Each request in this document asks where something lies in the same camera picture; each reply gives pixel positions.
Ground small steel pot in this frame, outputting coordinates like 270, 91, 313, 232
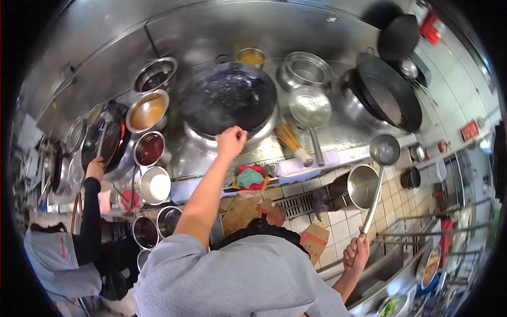
409, 142, 428, 162

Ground steel bowl with greens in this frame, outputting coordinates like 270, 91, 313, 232
375, 294, 410, 317

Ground large black wok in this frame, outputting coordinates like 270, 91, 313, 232
180, 62, 278, 138

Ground stacked steel pots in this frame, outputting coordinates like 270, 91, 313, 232
276, 52, 334, 94

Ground steel bowl with dark sauce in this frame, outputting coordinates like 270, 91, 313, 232
132, 216, 160, 250

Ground cardboard piece with red print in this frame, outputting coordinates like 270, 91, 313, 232
299, 223, 330, 267

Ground small brown cardboard piece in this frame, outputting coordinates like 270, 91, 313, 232
255, 198, 287, 227

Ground large brown cardboard sheet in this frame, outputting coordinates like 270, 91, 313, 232
219, 194, 263, 238

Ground long steel ladle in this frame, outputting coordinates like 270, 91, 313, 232
358, 134, 401, 241

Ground person's left fingers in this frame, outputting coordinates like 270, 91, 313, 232
227, 126, 248, 148

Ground empty steel bowl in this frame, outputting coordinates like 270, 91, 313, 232
157, 206, 183, 239

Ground red and green cloths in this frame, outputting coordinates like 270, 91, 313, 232
233, 165, 271, 192

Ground black wok with flames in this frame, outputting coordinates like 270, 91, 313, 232
81, 101, 132, 176

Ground steel wok stand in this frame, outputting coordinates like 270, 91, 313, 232
339, 68, 397, 130

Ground person's left hand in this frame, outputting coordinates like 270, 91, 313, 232
215, 125, 248, 160

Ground person's body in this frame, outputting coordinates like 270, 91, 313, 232
134, 216, 351, 317

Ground floor drain grate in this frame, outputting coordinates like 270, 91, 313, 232
274, 192, 318, 220

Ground hanging black wok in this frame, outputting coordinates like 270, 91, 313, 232
376, 14, 421, 63

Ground shallow steel bowl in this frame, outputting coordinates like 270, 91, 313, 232
66, 116, 88, 154

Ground bamboo wok brush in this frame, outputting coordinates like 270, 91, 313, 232
274, 122, 314, 167

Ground tilted black wok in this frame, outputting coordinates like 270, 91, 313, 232
356, 52, 423, 134

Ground small steel ladle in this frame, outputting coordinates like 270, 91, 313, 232
399, 57, 439, 107

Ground steel bowl with red sauce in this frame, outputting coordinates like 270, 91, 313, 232
133, 131, 166, 167

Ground steel bowl with white powder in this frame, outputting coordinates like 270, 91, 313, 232
139, 166, 172, 206

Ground steel spatula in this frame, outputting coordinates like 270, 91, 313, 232
96, 112, 115, 159

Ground small steel bowl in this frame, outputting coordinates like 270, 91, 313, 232
137, 249, 153, 272

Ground steel bowl with cooked food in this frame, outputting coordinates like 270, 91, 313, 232
419, 245, 443, 291

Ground steel bowl with orange oil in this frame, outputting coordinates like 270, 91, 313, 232
125, 89, 170, 134

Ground red round lid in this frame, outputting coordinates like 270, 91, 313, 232
120, 189, 142, 211

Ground steel perforated skimmer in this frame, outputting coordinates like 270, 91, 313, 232
288, 85, 333, 167

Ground red sign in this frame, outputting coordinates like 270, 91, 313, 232
461, 120, 480, 142

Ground steel bowl with yellow sauce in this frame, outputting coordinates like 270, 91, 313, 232
235, 48, 267, 69

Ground steel bucket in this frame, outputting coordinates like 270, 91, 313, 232
328, 164, 382, 211

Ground small black pot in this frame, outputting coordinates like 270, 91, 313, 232
400, 166, 421, 189

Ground person's right fingers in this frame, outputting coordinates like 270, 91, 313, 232
343, 238, 362, 268

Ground person's right hand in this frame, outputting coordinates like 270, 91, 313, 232
342, 227, 371, 276

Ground metal wire rack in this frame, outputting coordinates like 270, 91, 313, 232
372, 196, 494, 288

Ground steel bowl with dark liquid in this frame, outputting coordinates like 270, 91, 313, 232
132, 57, 179, 94

